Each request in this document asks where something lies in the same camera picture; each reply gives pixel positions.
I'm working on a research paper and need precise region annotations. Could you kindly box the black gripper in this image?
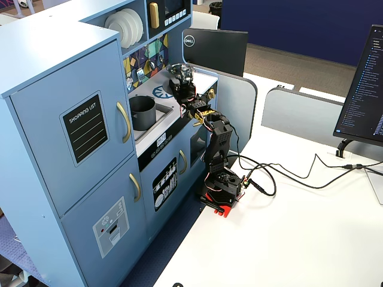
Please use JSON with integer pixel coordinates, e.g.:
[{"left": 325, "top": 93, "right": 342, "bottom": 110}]
[{"left": 168, "top": 77, "right": 208, "bottom": 114}]

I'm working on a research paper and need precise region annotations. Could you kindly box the steel pot with lid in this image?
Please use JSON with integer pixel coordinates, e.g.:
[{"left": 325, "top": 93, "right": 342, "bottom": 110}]
[{"left": 166, "top": 62, "right": 196, "bottom": 84}]

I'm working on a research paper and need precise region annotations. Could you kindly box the gray toy sink basin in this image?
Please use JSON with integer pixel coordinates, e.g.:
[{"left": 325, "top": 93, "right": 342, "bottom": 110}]
[{"left": 131, "top": 103, "right": 175, "bottom": 143}]

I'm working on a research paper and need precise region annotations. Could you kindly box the dark gray toy pot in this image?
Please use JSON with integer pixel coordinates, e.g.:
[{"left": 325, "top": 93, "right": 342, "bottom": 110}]
[{"left": 129, "top": 95, "right": 157, "bottom": 132}]

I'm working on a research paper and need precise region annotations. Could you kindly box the black Dell monitor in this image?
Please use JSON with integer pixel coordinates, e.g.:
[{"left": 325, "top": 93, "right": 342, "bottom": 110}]
[{"left": 182, "top": 27, "right": 250, "bottom": 78}]

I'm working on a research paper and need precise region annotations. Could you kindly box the gray desk divider panel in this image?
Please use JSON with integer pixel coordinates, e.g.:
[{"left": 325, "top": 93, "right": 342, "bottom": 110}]
[
  {"left": 261, "top": 86, "right": 345, "bottom": 139},
  {"left": 191, "top": 63, "right": 259, "bottom": 150}
]

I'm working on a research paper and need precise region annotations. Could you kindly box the white plate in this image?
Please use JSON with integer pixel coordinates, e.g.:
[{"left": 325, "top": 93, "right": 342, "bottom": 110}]
[
  {"left": 104, "top": 11, "right": 132, "bottom": 48},
  {"left": 123, "top": 7, "right": 145, "bottom": 41},
  {"left": 115, "top": 9, "right": 139, "bottom": 45}
]

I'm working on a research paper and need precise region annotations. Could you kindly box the black toy microwave door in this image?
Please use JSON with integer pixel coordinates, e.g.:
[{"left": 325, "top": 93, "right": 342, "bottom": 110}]
[{"left": 146, "top": 0, "right": 193, "bottom": 38}]

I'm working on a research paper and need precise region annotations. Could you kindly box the black trash bin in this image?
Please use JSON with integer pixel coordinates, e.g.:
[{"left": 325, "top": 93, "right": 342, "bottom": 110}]
[{"left": 208, "top": 1, "right": 223, "bottom": 16}]

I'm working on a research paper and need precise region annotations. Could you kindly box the blue wooden toy kitchen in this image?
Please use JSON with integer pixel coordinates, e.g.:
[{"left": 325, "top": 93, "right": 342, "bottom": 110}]
[{"left": 0, "top": 0, "right": 220, "bottom": 287}]

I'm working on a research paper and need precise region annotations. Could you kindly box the red base clamp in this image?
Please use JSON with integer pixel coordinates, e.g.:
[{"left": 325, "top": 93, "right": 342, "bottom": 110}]
[{"left": 195, "top": 191, "right": 247, "bottom": 219}]

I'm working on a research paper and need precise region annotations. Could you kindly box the monitor showing dark screen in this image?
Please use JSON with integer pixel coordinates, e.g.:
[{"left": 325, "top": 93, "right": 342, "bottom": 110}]
[{"left": 332, "top": 23, "right": 383, "bottom": 148}]

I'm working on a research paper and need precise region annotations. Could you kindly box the gold oven door handle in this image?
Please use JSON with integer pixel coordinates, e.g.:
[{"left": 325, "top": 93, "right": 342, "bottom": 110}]
[{"left": 193, "top": 109, "right": 216, "bottom": 127}]

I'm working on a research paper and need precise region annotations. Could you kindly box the gold fridge door handle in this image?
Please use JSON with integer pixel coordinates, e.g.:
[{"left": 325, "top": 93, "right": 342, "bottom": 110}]
[{"left": 115, "top": 101, "right": 132, "bottom": 144}]

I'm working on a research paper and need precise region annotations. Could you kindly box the gold dishwasher door handle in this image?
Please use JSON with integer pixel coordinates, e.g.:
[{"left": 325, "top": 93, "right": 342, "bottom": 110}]
[{"left": 178, "top": 149, "right": 189, "bottom": 175}]

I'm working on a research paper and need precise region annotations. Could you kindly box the gold microwave handle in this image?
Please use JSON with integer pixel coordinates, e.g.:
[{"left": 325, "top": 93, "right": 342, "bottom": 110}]
[{"left": 148, "top": 1, "right": 160, "bottom": 29}]

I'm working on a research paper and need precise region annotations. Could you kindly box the gold freezer door handle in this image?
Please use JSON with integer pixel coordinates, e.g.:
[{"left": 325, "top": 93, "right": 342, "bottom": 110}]
[{"left": 128, "top": 173, "right": 142, "bottom": 203}]

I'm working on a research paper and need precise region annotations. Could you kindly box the black cable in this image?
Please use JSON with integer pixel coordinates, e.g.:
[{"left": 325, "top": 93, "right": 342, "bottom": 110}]
[
  {"left": 227, "top": 151, "right": 383, "bottom": 181},
  {"left": 239, "top": 161, "right": 383, "bottom": 198}
]

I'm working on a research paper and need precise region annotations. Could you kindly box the silver monitor base plate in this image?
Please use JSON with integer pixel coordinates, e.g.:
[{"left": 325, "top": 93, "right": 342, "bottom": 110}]
[{"left": 366, "top": 166, "right": 383, "bottom": 206}]

